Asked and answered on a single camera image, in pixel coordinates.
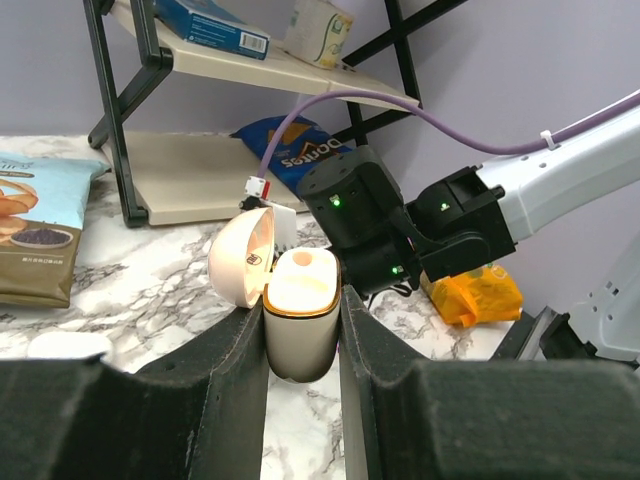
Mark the black frame beige shelf rack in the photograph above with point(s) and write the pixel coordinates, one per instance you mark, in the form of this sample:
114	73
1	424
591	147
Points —
171	108

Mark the blue box on shelf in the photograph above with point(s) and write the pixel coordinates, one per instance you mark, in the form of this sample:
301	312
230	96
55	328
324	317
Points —
208	24

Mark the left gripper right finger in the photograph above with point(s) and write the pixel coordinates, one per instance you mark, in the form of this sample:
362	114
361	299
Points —
405	416

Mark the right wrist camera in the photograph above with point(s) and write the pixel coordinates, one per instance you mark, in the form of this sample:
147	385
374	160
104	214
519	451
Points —
285	227

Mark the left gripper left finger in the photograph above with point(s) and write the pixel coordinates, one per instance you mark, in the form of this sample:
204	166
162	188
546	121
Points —
195	413

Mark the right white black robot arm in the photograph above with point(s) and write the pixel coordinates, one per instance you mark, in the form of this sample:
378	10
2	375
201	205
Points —
474	216

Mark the orange snack bag on table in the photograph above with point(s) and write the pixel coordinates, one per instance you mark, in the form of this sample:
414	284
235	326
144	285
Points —
484	295

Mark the blue Doritos chip bag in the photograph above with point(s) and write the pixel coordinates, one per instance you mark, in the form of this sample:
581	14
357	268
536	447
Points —
303	144

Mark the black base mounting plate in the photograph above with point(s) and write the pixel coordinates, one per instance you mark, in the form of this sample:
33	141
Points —
548	336

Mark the light blue chip bag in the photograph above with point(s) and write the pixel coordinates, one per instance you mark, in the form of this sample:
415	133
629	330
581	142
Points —
43	204

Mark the beige earbud charging case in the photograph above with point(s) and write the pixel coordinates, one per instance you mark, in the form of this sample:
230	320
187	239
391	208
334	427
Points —
298	293

